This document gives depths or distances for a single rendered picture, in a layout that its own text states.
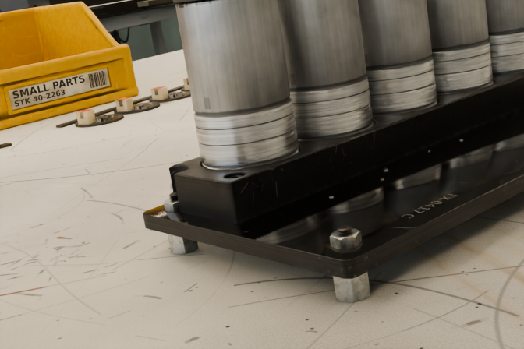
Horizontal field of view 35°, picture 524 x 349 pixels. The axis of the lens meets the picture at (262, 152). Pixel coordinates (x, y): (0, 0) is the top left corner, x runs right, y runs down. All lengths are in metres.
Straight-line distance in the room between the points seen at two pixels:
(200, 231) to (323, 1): 0.06
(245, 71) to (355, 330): 0.07
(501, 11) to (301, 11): 0.09
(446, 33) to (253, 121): 0.08
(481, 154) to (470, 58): 0.04
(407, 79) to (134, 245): 0.09
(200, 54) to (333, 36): 0.04
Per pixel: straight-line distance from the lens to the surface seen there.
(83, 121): 0.43
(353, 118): 0.22
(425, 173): 0.21
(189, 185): 0.20
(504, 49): 0.28
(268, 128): 0.20
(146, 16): 3.18
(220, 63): 0.19
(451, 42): 0.26
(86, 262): 0.22
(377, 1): 0.23
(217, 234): 0.19
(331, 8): 0.21
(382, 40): 0.23
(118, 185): 0.29
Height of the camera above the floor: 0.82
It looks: 13 degrees down
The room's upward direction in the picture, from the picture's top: 9 degrees counter-clockwise
